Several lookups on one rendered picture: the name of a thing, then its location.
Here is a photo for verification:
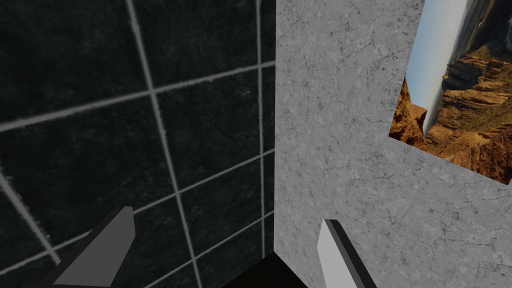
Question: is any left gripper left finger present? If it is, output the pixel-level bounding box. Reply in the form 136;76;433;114
37;205;137;288

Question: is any canyon landscape wall picture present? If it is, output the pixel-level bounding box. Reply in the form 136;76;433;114
388;0;512;186

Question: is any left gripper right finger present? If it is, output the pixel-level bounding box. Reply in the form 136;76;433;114
317;218;378;288

